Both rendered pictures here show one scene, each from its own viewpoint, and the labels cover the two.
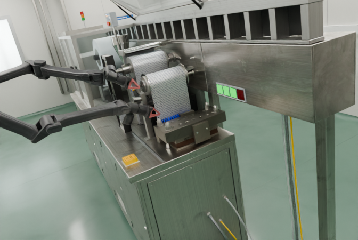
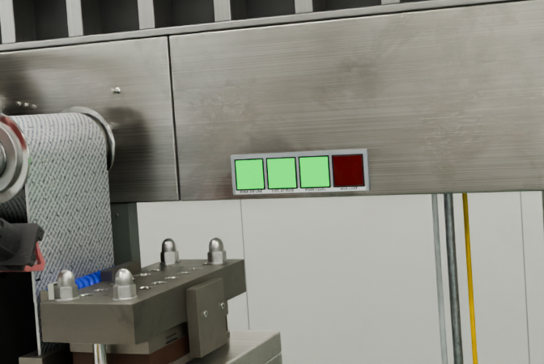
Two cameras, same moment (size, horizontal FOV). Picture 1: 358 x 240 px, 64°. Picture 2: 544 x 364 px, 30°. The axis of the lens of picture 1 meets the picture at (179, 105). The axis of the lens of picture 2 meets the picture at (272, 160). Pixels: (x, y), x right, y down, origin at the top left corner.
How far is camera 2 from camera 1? 1.03 m
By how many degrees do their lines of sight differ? 45
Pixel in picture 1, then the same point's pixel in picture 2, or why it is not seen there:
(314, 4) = not seen: outside the picture
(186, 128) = (175, 295)
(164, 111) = (55, 258)
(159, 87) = (46, 163)
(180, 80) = (94, 156)
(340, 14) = not seen: hidden behind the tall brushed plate
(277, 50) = (498, 18)
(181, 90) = (96, 192)
